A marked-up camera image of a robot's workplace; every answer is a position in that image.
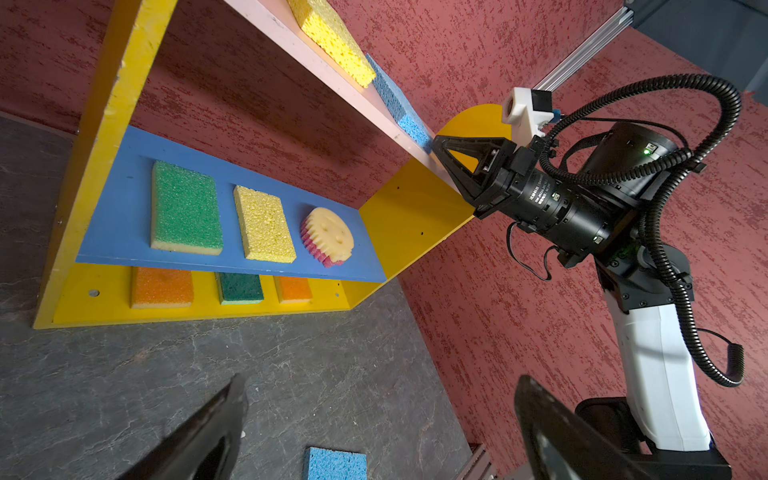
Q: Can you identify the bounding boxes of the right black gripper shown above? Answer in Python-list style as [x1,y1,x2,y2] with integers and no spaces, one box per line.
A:
[434,135,612,258]

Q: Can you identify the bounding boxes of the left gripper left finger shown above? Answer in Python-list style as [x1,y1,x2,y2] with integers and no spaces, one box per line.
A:
[121,374,249,479]

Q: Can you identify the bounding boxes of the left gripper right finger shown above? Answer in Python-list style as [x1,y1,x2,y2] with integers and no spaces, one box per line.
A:
[514,375,652,479]

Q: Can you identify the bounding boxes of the light blue sponge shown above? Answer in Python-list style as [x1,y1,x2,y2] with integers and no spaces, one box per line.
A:
[365,54,432,153]
[303,447,367,480]

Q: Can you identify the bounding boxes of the dark green sponge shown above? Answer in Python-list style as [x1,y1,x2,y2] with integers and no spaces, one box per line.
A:
[215,273,264,305]

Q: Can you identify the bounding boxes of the tan orange-backed sponge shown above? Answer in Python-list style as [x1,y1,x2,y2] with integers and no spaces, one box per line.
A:
[130,267,194,309]

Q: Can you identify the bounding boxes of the round smiley face sponge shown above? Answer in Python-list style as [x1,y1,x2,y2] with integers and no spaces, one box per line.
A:
[300,207,355,268]

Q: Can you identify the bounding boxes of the orange sponge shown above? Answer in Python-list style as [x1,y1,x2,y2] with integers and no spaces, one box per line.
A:
[273,276,313,304]

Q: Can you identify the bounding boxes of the yellow sponge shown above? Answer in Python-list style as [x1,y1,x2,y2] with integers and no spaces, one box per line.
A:
[288,0,376,88]
[233,185,297,264]

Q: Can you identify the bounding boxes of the bright green sponge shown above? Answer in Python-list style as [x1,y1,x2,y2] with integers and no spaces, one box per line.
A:
[150,161,224,256]

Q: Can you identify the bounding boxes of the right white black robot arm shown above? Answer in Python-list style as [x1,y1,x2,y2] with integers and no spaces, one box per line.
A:
[433,120,744,479]

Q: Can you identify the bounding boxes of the yellow shelf with coloured boards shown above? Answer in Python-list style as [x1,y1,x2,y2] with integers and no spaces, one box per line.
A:
[32,0,514,330]

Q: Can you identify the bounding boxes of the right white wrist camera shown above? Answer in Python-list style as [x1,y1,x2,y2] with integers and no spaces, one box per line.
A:
[502,87,562,147]

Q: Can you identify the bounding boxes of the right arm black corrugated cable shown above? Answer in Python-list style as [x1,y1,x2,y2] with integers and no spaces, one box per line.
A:
[538,73,746,389]

